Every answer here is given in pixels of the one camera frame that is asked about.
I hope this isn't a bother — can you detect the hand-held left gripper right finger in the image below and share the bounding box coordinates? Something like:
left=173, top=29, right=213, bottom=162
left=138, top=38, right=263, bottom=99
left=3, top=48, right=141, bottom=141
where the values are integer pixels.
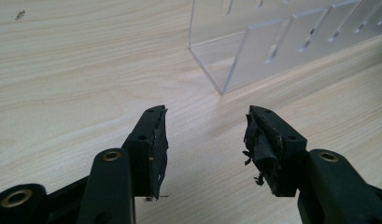
left=242, top=105, right=308, bottom=198

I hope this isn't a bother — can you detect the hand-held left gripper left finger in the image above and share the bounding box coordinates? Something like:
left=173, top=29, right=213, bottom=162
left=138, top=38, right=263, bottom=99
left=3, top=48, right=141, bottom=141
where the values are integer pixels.
left=121, top=105, right=170, bottom=201

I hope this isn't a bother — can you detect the clear acrylic divider rack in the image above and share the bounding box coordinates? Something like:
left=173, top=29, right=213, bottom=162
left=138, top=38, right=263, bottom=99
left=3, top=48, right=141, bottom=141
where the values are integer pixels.
left=188, top=0, right=382, bottom=96

